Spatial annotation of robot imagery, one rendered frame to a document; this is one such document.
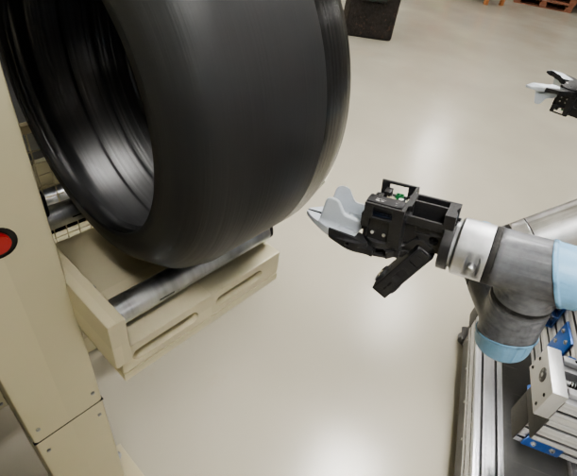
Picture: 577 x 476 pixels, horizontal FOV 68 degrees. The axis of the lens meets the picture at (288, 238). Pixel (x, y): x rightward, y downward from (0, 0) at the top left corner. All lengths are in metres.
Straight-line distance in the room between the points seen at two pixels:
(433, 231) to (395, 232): 0.05
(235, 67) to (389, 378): 1.51
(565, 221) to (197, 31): 0.55
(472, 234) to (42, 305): 0.60
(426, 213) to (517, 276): 0.13
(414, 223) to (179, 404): 1.25
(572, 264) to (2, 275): 0.69
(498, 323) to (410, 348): 1.32
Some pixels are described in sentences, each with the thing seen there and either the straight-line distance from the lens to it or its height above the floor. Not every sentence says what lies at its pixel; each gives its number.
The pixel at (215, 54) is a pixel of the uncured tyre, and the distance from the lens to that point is 0.46.
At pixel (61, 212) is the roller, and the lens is 0.92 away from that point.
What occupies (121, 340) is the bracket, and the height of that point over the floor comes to 0.91.
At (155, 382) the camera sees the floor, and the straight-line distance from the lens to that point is 1.71.
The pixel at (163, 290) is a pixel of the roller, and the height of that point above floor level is 0.91.
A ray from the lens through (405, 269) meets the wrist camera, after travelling 0.62.
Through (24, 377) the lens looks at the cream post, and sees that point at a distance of 0.81.
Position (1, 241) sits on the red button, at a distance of 0.63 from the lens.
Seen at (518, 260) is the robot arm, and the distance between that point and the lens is 0.56.
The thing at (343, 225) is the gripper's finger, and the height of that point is 1.08.
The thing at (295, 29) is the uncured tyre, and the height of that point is 1.32.
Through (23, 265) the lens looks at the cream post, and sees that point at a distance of 0.67.
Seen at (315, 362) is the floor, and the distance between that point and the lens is 1.77.
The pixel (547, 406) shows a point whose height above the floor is 0.62.
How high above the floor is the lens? 1.44
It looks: 39 degrees down
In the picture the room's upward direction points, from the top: 9 degrees clockwise
